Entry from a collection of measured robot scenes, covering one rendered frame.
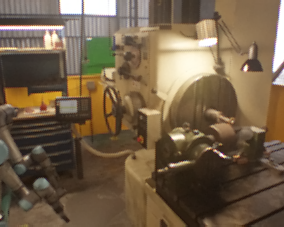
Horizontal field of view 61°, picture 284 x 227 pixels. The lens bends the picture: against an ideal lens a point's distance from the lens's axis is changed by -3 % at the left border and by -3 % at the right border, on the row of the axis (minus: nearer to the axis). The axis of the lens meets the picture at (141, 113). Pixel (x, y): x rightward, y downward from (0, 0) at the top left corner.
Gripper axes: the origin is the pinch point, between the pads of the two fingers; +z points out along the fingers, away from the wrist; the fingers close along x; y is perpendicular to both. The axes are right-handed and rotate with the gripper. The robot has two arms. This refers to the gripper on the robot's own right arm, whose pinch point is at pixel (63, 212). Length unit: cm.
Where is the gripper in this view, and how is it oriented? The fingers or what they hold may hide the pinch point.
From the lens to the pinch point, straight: 176.6
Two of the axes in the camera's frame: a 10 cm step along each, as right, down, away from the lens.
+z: 2.8, 7.9, 5.5
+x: 5.1, 3.6, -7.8
